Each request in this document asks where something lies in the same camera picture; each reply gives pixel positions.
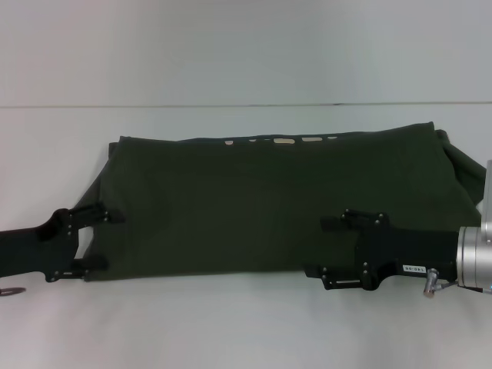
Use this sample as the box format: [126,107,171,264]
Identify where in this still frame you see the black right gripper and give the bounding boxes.
[304,208,461,292]

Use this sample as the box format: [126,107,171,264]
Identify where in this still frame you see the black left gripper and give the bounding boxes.
[0,201,128,284]

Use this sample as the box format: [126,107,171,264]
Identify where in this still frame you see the dark green t-shirt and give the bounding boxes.
[78,121,487,284]

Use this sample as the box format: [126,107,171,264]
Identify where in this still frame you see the silver right wrist connector plug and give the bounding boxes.
[421,268,444,300]

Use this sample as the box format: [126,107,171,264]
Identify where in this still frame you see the dark red left wrist cable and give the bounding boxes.
[0,285,28,298]

